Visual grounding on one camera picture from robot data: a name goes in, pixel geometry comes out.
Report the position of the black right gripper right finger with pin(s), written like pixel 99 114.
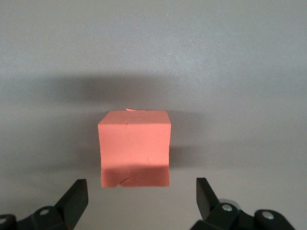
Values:
pixel 206 202

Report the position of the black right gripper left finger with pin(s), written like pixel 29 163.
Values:
pixel 72 203

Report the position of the orange foam block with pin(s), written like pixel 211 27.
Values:
pixel 134 146

